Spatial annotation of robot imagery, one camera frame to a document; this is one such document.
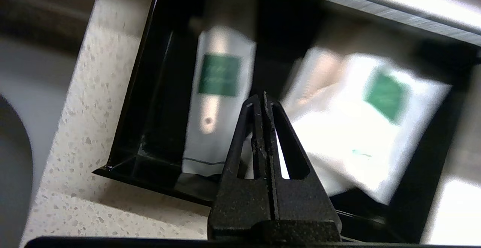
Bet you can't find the black pull-out box drawer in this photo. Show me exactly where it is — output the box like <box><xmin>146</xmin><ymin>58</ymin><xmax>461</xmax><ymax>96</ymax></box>
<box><xmin>92</xmin><ymin>0</ymin><xmax>481</xmax><ymax>243</ymax></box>

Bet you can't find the white toilet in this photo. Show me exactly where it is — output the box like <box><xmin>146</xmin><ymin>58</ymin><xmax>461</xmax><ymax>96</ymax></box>
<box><xmin>0</xmin><ymin>38</ymin><xmax>77</xmax><ymax>248</ymax></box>

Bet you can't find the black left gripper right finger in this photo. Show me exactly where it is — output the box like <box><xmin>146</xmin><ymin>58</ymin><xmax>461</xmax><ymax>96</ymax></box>
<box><xmin>262</xmin><ymin>92</ymin><xmax>342</xmax><ymax>242</ymax></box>

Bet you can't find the white comb packet green label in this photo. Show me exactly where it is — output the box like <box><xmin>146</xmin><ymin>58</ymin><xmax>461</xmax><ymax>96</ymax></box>
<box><xmin>301</xmin><ymin>54</ymin><xmax>452</xmax><ymax>206</ymax></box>

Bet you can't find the long white toothbrush packet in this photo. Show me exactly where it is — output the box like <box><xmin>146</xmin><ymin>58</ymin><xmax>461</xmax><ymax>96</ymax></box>
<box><xmin>182</xmin><ymin>26</ymin><xmax>257</xmax><ymax>176</ymax></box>

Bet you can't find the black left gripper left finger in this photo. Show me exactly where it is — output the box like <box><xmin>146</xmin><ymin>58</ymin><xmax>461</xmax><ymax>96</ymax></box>
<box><xmin>208</xmin><ymin>95</ymin><xmax>271</xmax><ymax>240</ymax></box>

